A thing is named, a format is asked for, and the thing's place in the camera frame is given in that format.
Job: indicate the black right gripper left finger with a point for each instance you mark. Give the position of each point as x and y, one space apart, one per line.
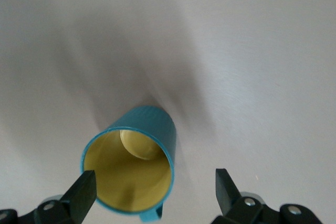
76 197

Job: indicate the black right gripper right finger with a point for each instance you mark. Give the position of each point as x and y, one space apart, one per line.
231 197

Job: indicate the teal ribbed cup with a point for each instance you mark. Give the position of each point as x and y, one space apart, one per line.
136 176

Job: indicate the table cover mat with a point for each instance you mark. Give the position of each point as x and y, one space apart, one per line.
236 51

